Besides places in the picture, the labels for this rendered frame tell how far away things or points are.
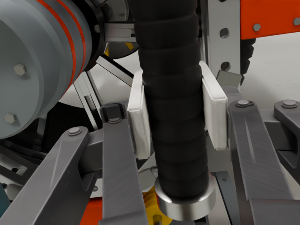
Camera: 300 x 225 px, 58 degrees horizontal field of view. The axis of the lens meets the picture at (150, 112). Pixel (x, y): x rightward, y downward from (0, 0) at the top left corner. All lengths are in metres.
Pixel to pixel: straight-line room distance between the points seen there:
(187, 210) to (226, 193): 1.02
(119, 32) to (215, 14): 0.18
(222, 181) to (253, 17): 0.97
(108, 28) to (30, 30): 0.23
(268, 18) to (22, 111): 0.31
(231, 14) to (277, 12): 0.06
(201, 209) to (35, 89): 0.17
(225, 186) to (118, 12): 0.82
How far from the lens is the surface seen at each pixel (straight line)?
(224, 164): 1.50
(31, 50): 0.25
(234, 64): 0.39
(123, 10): 0.89
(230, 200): 1.19
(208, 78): 0.16
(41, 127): 0.57
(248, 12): 0.38
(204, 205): 0.20
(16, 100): 0.26
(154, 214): 0.53
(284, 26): 0.40
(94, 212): 0.51
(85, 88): 0.51
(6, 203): 0.45
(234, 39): 0.38
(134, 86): 0.16
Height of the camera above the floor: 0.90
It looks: 25 degrees down
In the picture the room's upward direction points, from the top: 9 degrees counter-clockwise
